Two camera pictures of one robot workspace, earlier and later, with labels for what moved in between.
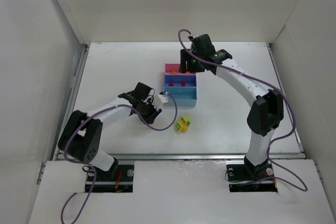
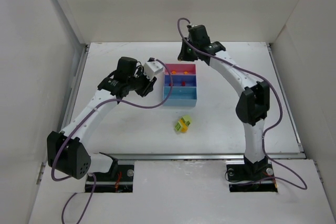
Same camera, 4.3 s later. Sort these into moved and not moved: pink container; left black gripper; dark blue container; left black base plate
Moved: left black gripper
Not moved: left black base plate; dark blue container; pink container
